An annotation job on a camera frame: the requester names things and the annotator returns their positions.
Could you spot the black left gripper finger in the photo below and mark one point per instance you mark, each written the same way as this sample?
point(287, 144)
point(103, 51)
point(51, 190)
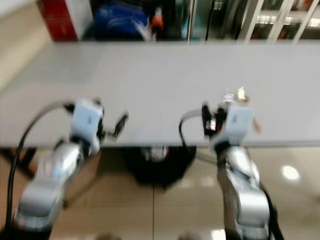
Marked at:
point(121, 125)

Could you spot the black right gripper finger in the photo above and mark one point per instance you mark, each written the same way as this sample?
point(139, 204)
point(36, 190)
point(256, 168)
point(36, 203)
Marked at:
point(206, 119)

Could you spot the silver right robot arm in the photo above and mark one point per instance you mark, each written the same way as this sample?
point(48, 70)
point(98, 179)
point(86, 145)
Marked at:
point(242, 195)

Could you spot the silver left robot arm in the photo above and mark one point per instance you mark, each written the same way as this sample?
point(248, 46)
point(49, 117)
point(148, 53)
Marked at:
point(42, 182)

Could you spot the black round stool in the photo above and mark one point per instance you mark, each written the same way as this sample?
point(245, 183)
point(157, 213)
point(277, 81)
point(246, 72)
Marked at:
point(160, 165)

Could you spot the dark table leg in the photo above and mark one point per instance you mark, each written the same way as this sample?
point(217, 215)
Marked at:
point(12, 156)

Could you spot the blue bag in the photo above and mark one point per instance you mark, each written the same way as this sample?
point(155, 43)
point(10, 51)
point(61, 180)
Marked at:
point(120, 22)

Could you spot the small orange object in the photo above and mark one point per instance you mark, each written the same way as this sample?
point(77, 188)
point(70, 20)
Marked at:
point(158, 19)

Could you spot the red box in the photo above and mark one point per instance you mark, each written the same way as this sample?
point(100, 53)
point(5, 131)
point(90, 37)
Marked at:
point(59, 20)

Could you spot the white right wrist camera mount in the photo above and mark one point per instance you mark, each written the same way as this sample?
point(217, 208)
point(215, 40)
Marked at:
point(237, 125)

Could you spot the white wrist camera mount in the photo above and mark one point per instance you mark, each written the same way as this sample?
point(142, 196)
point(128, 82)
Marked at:
point(237, 125)
point(87, 120)

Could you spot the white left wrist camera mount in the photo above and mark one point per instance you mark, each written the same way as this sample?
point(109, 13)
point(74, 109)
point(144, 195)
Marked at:
point(87, 120)

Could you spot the metal shelf frame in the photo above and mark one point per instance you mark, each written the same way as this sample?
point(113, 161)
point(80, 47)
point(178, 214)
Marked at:
point(250, 20)

